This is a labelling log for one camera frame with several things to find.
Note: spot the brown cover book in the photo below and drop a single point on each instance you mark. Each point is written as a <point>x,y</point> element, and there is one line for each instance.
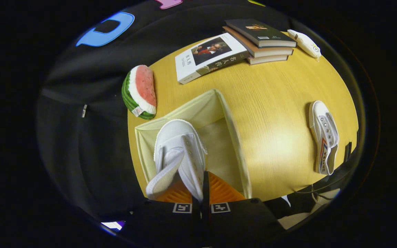
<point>267,59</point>
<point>271,51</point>

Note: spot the white plush pouch with eyes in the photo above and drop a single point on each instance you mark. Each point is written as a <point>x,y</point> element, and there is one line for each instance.
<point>305,43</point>

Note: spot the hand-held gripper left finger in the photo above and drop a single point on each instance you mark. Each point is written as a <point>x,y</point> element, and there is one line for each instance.
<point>164,220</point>

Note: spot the watermelon slice plush toy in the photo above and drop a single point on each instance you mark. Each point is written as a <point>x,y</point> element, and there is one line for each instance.
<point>141,89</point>

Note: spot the beige fabric storage box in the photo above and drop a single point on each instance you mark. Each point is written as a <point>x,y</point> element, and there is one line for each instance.
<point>219,137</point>

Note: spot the white portrait cover book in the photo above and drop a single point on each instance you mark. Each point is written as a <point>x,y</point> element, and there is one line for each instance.
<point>198,65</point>

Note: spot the black table edge clamp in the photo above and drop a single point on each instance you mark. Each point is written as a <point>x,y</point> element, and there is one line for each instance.
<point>348,151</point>

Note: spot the lit monitor screen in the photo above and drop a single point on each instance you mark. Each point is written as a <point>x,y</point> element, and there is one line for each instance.
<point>113,225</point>

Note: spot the silver cloth clip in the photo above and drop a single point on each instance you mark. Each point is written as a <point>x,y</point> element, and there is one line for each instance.
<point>84,111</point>

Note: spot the white canvas shoe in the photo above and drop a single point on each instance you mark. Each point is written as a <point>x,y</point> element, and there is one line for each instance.
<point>322,131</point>
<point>181,144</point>

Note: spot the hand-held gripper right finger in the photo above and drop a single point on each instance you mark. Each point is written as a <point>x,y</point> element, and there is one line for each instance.
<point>240,220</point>

